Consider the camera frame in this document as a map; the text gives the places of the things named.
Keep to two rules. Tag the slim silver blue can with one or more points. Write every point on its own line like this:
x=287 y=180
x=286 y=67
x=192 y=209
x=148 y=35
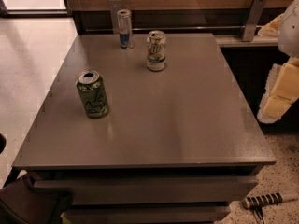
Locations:
x=124 y=17

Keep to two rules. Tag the metal wall bracket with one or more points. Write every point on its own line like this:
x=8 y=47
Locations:
x=114 y=7
x=254 y=15

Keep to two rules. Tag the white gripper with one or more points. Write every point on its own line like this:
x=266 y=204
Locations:
x=290 y=32

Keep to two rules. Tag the right metal wall bracket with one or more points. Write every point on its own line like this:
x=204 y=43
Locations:
x=254 y=15

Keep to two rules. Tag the dark brown chair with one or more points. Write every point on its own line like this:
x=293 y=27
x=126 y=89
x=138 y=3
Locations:
x=22 y=203

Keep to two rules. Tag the left metal wall bracket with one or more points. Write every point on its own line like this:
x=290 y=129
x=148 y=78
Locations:
x=114 y=7

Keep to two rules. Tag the grey ledge shelf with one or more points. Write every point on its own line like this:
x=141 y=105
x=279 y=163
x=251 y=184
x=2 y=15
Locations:
x=228 y=41

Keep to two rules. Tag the grey drawer cabinet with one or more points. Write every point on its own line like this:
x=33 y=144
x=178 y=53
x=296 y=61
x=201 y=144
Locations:
x=176 y=146

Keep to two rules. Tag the white green soda can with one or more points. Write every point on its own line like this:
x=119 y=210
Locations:
x=156 y=42

